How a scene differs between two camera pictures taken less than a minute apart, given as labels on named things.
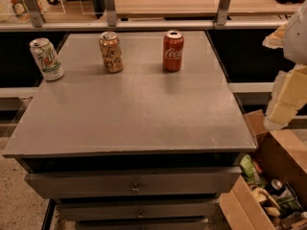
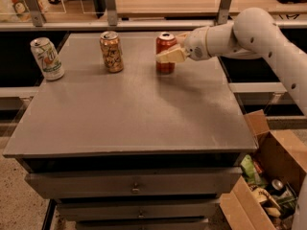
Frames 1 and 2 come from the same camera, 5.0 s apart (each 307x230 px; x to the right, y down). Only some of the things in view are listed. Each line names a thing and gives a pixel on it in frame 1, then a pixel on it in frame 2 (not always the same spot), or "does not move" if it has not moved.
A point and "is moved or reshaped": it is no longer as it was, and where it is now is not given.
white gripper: x=296 y=38 → x=196 y=44
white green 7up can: x=46 y=58 does not move
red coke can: x=173 y=52 is moved or reshaped
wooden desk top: x=191 y=1 does not move
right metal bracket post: x=224 y=5 does not move
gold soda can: x=111 y=51 does not move
